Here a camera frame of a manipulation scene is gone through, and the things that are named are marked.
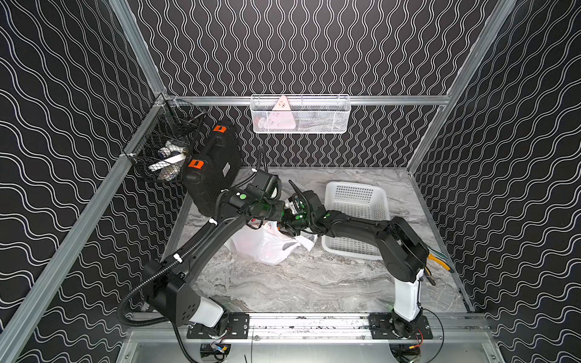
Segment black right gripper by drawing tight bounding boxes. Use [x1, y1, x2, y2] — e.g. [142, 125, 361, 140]
[265, 209, 315, 235]

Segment white printed plastic bag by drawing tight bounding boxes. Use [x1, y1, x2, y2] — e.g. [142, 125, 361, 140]
[225, 222, 317, 266]

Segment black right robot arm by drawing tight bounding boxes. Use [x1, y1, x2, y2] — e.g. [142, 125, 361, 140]
[280, 191, 429, 322]

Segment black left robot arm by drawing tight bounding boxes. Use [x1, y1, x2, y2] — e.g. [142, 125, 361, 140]
[143, 170, 284, 330]

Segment black hard tool case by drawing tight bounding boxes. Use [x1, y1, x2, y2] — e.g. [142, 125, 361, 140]
[181, 121, 241, 216]

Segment white perforated plastic basket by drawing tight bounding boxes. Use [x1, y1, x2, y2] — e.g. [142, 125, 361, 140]
[321, 181, 391, 262]

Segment pink triangular card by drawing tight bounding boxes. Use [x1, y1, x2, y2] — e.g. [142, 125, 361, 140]
[265, 95, 297, 131]

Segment clear wall-mounted tray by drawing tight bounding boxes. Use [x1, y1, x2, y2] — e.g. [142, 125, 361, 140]
[250, 94, 352, 134]

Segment white items in wire basket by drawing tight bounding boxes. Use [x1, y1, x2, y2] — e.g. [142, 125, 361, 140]
[148, 139, 189, 182]

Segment black wire mesh basket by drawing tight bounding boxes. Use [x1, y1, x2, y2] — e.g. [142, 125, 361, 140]
[127, 98, 207, 184]

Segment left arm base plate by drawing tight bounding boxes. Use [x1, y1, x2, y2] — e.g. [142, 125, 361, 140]
[186, 312, 251, 340]

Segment yellow handled pliers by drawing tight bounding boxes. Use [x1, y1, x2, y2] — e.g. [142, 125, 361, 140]
[428, 247, 455, 273]

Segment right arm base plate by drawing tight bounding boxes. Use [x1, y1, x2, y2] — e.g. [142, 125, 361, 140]
[368, 312, 434, 340]

